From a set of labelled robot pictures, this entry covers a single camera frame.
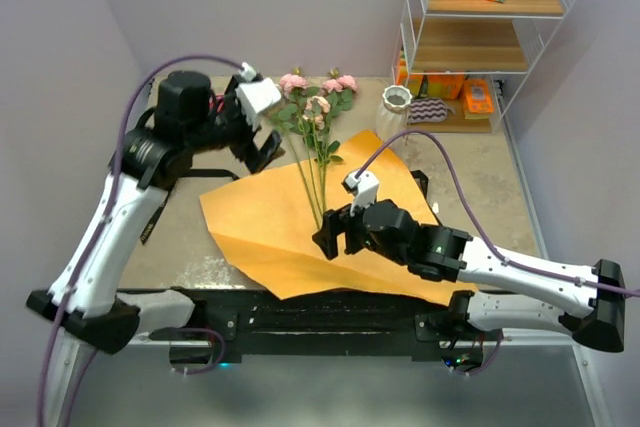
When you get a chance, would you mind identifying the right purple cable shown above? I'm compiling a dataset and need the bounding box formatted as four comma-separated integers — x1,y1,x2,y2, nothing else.
355,129,640,378

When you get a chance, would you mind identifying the white wire shelf rack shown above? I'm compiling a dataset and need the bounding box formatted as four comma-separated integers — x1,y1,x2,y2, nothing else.
391,0,576,133

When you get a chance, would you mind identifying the white faceted ceramic vase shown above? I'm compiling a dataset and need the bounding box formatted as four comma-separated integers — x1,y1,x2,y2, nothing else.
375,85,412,142

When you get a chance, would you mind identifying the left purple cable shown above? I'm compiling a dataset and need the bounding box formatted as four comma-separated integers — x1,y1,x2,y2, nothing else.
37,54,256,427

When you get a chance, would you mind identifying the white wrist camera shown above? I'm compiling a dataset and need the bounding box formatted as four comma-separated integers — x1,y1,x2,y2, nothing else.
342,170,379,217
235,78,282,132

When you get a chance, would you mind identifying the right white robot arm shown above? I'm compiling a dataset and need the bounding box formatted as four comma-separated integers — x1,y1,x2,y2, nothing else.
312,200,626,353

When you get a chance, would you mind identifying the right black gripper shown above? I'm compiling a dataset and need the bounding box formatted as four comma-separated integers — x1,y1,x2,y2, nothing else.
313,190,409,265

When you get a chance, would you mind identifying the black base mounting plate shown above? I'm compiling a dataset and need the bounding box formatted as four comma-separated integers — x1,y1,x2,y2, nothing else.
150,290,498,363

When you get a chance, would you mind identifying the purple cable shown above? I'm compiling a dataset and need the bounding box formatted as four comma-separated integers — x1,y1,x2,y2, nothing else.
355,129,640,378
37,54,256,427

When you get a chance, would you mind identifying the artificial rose bouquet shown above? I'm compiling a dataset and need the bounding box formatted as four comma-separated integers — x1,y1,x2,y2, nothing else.
269,68,359,227

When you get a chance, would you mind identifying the black ribbon with gold text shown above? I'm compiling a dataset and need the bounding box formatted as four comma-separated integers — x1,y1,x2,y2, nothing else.
139,168,429,245

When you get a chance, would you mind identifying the orange box bottom shelf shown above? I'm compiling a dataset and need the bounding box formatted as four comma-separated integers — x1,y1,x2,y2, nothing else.
394,59,466,100

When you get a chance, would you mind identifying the aluminium rail frame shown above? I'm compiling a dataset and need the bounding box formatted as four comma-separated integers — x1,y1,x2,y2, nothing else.
48,328,610,426

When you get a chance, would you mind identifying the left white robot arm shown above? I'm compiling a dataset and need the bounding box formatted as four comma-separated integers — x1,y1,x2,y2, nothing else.
26,67,282,354

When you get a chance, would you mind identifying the striped purple grey sleep mask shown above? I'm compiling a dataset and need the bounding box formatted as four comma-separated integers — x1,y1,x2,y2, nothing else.
407,97,456,125

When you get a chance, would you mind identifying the orange paper flower wrap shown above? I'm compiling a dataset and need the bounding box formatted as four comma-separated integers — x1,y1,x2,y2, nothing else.
200,130,478,305

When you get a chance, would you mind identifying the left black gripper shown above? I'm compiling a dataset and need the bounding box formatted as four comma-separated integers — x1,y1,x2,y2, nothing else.
190,76,286,172

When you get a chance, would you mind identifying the yellow orange packet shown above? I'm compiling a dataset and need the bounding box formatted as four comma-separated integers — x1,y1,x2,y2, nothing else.
460,79,495,120

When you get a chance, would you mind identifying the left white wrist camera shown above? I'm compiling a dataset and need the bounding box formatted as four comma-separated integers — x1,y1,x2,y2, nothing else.
235,78,282,132

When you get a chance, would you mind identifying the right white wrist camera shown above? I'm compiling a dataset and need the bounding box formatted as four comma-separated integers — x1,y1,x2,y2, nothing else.
342,170,379,217

